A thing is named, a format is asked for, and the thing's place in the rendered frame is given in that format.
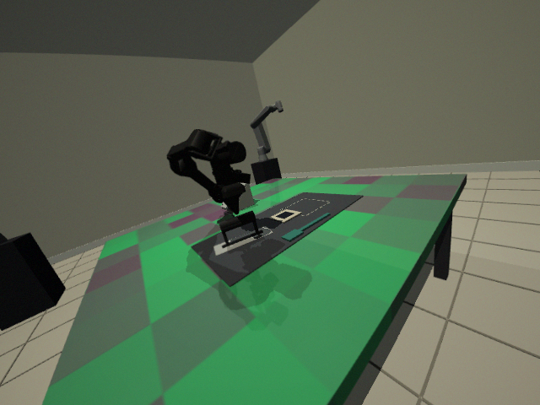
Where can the beige square tile with dark centre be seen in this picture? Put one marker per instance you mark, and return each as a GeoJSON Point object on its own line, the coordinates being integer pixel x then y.
{"type": "Point", "coordinates": [285, 215]}

